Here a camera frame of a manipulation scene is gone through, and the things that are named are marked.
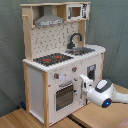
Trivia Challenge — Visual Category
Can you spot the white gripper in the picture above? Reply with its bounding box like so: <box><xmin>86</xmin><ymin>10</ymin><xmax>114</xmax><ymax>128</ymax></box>
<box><xmin>79</xmin><ymin>74</ymin><xmax>94</xmax><ymax>100</ymax></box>

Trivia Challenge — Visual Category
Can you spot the white toy oven door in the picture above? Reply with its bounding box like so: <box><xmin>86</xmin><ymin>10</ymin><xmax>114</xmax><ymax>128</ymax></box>
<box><xmin>49</xmin><ymin>80</ymin><xmax>81</xmax><ymax>116</ymax></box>

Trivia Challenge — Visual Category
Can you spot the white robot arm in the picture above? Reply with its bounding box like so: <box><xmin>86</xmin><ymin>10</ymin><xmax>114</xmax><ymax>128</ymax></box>
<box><xmin>80</xmin><ymin>74</ymin><xmax>128</xmax><ymax>108</ymax></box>

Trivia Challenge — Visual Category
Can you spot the wooden toy kitchen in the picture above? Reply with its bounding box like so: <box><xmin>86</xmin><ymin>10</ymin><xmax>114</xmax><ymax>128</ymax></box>
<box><xmin>22</xmin><ymin>2</ymin><xmax>105</xmax><ymax>128</ymax></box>

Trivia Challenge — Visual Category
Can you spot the white cabinet door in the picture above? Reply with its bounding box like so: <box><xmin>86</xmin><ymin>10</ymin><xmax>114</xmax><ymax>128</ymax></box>
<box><xmin>81</xmin><ymin>55</ymin><xmax>102</xmax><ymax>93</ymax></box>

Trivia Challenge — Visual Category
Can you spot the right red stove knob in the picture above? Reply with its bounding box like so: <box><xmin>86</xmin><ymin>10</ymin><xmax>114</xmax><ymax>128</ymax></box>
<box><xmin>71</xmin><ymin>66</ymin><xmax>78</xmax><ymax>73</ymax></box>

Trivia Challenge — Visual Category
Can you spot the red stove knob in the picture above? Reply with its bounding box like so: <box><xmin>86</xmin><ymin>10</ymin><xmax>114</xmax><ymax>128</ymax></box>
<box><xmin>71</xmin><ymin>66</ymin><xmax>78</xmax><ymax>73</ymax></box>
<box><xmin>54</xmin><ymin>73</ymin><xmax>60</xmax><ymax>79</ymax></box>

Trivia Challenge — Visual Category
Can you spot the left red stove knob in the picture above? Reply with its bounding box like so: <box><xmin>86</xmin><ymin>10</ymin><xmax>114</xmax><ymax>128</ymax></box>
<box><xmin>54</xmin><ymin>73</ymin><xmax>60</xmax><ymax>79</ymax></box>

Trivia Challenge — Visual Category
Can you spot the grey toy sink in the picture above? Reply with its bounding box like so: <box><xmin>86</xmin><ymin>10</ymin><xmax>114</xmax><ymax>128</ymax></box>
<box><xmin>65</xmin><ymin>47</ymin><xmax>95</xmax><ymax>56</ymax></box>

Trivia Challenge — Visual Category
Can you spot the black toy faucet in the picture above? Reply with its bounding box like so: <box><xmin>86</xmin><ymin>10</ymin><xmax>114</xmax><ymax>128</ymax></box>
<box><xmin>67</xmin><ymin>33</ymin><xmax>83</xmax><ymax>49</ymax></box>

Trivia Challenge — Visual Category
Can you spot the black toy stovetop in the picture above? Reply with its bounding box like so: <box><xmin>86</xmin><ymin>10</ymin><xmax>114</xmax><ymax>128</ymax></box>
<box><xmin>34</xmin><ymin>53</ymin><xmax>70</xmax><ymax>66</ymax></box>

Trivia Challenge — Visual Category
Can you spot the toy microwave door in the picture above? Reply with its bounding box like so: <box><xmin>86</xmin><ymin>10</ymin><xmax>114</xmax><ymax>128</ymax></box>
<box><xmin>68</xmin><ymin>6</ymin><xmax>81</xmax><ymax>19</ymax></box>

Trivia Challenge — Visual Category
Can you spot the grey range hood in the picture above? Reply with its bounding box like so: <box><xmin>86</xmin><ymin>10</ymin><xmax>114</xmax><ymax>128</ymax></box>
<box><xmin>34</xmin><ymin>5</ymin><xmax>64</xmax><ymax>27</ymax></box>

